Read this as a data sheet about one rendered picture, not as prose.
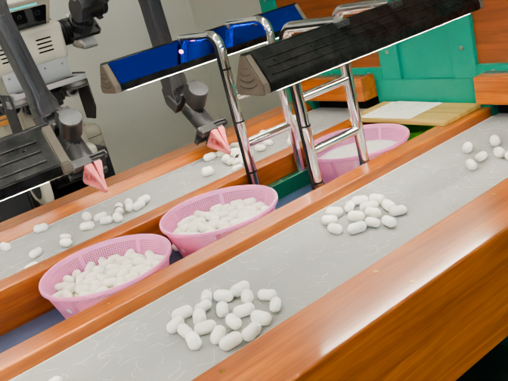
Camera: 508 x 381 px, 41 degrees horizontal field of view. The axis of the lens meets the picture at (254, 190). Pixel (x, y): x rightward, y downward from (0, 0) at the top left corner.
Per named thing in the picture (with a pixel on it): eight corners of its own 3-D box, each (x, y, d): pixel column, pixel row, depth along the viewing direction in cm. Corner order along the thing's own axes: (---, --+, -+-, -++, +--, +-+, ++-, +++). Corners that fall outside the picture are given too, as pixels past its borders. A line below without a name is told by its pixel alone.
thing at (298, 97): (313, 224, 152) (267, 25, 137) (373, 190, 162) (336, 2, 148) (376, 239, 137) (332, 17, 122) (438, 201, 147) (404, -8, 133)
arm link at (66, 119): (64, 118, 182) (37, 131, 178) (63, 87, 174) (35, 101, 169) (92, 145, 179) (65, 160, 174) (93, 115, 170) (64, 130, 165)
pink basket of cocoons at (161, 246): (35, 318, 140) (19, 278, 137) (144, 263, 154) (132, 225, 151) (87, 359, 119) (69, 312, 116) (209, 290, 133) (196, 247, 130)
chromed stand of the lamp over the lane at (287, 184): (214, 201, 183) (168, 37, 169) (270, 174, 194) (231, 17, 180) (256, 211, 168) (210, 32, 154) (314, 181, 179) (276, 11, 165)
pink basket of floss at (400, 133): (308, 202, 165) (299, 166, 162) (316, 167, 190) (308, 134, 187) (419, 184, 159) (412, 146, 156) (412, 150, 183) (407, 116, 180)
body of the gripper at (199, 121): (229, 120, 197) (214, 104, 200) (200, 132, 192) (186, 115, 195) (225, 135, 202) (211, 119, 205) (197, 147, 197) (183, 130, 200)
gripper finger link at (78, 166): (116, 179, 167) (97, 153, 171) (89, 190, 164) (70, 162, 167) (114, 196, 172) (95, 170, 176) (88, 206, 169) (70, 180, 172)
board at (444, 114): (348, 121, 192) (348, 117, 192) (384, 105, 200) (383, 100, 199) (444, 126, 166) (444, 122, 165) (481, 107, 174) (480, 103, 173)
